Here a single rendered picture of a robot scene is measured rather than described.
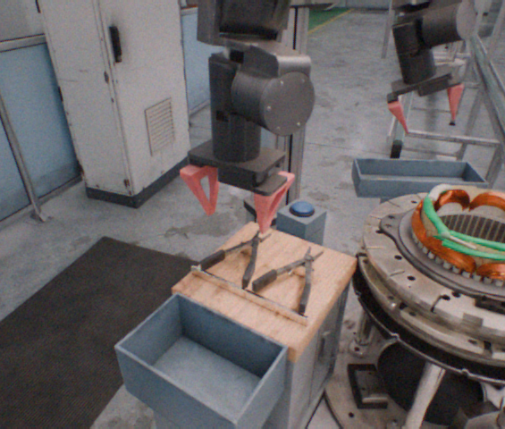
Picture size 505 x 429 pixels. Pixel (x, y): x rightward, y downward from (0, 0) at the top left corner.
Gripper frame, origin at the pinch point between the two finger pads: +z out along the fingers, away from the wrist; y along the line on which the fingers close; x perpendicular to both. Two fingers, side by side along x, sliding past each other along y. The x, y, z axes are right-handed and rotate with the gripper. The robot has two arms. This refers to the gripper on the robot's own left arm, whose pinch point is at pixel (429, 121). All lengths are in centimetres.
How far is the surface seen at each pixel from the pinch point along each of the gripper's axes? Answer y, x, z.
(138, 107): -157, 141, -7
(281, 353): -21, -54, 0
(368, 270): -12.5, -36.3, 4.8
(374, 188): -12.3, -7.1, 7.8
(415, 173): -4.7, 4.9, 13.1
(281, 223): -29.0, -20.0, 3.7
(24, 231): -237, 79, 28
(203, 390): -32, -56, 3
